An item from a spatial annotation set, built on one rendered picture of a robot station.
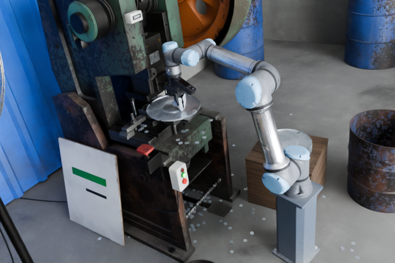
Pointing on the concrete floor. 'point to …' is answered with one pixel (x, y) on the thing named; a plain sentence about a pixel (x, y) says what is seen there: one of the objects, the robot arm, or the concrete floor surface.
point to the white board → (93, 188)
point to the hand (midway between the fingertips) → (183, 109)
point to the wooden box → (316, 162)
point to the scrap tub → (372, 160)
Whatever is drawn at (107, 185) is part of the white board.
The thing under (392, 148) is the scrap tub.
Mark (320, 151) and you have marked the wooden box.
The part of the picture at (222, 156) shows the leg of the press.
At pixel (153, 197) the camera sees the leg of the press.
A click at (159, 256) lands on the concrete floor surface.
